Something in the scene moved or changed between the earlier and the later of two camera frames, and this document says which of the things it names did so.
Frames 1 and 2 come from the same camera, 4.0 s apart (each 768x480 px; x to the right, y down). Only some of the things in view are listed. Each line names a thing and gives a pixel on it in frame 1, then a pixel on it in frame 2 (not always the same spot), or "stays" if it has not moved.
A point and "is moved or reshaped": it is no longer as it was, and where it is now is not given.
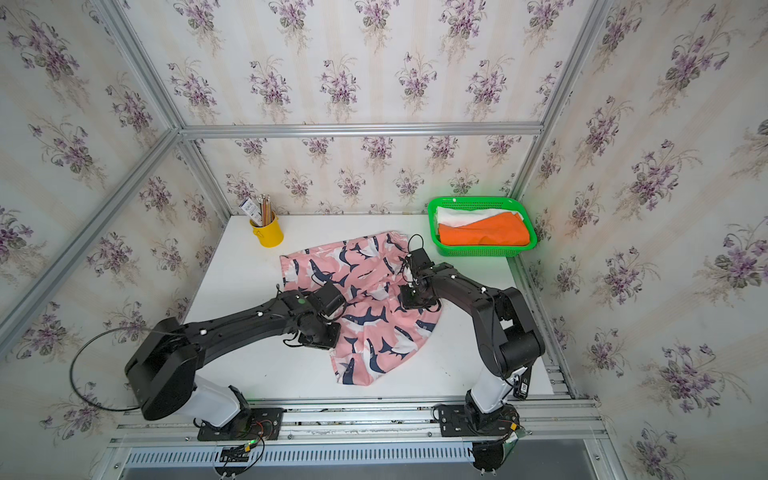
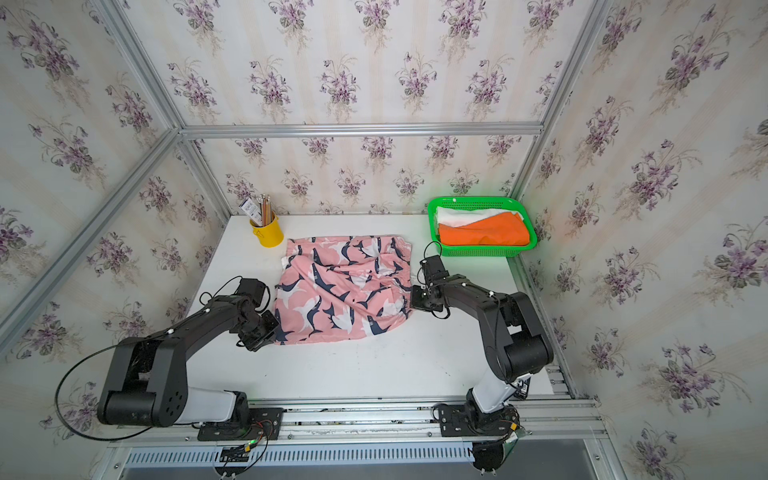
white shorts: (453, 217) stays
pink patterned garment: (379, 336) is moved or reshaped
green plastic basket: (476, 202) stays
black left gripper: (330, 343) to (270, 335)
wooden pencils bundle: (266, 210) stays
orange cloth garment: (499, 229) stays
